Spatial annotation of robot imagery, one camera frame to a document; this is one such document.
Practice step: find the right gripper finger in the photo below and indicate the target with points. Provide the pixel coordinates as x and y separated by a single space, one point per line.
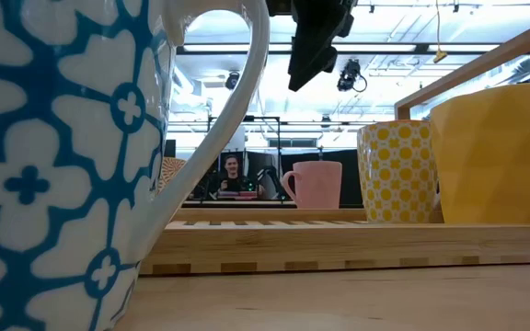
330 55
306 64

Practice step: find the pink mug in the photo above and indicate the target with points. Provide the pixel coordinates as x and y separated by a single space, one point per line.
315 184

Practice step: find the yellow dotted white mug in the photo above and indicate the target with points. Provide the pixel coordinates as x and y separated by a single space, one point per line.
394 174

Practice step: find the orange patterned mug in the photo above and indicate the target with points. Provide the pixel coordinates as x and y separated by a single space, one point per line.
173 170

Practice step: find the yellow faceted mug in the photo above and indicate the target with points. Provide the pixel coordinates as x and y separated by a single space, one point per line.
490 156

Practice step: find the blue floral white mug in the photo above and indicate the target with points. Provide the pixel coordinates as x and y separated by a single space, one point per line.
62 138

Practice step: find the black curtain panel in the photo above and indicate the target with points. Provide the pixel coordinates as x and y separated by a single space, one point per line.
352 184

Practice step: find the person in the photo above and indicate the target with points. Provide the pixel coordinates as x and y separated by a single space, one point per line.
233 184

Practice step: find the black overhead camera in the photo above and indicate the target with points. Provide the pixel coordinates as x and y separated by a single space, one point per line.
349 76

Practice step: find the small black round camera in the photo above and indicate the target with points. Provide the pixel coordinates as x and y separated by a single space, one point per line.
233 80

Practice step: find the black overhead frame beam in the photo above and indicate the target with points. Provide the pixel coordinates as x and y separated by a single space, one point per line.
423 48

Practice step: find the black aluminium table frame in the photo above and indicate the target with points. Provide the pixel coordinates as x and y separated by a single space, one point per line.
246 204

